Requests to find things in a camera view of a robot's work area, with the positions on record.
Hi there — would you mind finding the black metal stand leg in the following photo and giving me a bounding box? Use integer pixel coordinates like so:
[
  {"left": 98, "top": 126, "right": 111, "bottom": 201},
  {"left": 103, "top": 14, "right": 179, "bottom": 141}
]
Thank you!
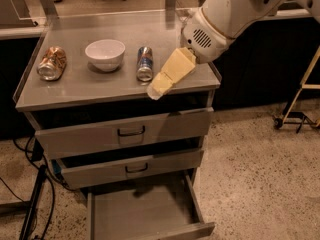
[{"left": 19, "top": 165, "right": 46, "bottom": 240}]

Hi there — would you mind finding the steel drawer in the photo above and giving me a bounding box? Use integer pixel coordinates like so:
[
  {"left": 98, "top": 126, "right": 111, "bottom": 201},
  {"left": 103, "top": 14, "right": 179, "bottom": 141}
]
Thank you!
[
  {"left": 62, "top": 148, "right": 204, "bottom": 189},
  {"left": 36, "top": 107, "right": 213, "bottom": 159},
  {"left": 87, "top": 171, "right": 215, "bottom": 240}
]

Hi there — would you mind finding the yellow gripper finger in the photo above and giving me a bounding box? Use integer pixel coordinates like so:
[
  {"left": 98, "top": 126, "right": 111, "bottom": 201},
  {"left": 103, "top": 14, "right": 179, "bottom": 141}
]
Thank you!
[{"left": 147, "top": 47, "right": 196, "bottom": 100}]

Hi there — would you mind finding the black floor cable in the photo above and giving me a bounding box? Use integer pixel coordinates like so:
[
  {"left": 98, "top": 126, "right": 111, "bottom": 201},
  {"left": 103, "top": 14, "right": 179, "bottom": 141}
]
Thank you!
[{"left": 0, "top": 135, "right": 73, "bottom": 240}]

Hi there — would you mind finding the bottom steel drawer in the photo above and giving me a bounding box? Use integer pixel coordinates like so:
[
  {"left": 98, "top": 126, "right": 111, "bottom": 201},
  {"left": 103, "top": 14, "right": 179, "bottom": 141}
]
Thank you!
[{"left": 87, "top": 171, "right": 215, "bottom": 240}]

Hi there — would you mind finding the white ceramic bowl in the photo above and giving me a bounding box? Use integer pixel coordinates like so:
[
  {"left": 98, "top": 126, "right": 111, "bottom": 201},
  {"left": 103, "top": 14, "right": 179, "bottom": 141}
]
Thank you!
[{"left": 85, "top": 39, "right": 126, "bottom": 72}]

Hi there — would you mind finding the yellow wheeled cart frame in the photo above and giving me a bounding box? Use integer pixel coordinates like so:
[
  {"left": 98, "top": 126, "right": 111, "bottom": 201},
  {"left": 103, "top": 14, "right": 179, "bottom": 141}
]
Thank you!
[{"left": 273, "top": 45, "right": 320, "bottom": 134}]

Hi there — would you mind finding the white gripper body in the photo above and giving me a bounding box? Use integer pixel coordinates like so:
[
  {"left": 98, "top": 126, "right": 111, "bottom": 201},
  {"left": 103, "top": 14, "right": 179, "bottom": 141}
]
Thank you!
[{"left": 181, "top": 8, "right": 234, "bottom": 64}]

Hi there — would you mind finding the steel drawer cabinet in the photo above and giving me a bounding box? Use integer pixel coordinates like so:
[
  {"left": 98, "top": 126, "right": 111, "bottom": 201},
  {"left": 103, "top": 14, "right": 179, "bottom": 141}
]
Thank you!
[{"left": 12, "top": 9, "right": 223, "bottom": 240}]

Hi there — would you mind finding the crushed orange soda can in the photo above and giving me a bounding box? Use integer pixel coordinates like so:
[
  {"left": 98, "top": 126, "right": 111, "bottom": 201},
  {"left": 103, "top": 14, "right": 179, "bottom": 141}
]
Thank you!
[{"left": 37, "top": 46, "right": 67, "bottom": 81}]

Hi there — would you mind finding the blue silver redbull can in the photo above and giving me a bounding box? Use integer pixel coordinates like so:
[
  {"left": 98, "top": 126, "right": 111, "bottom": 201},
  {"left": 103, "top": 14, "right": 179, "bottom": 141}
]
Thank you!
[{"left": 136, "top": 46, "right": 153, "bottom": 82}]

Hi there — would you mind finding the top steel drawer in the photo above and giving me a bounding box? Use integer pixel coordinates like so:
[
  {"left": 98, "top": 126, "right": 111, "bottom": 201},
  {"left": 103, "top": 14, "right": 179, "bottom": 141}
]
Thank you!
[{"left": 36, "top": 107, "right": 213, "bottom": 159}]

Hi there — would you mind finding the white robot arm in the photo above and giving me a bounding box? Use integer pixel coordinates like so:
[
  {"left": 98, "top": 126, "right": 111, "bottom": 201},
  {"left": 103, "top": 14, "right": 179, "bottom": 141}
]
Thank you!
[{"left": 147, "top": 0, "right": 320, "bottom": 100}]

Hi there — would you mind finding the middle steel drawer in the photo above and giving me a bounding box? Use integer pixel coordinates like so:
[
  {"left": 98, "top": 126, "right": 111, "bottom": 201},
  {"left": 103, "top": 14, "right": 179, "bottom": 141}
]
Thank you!
[{"left": 62, "top": 148, "right": 204, "bottom": 189}]

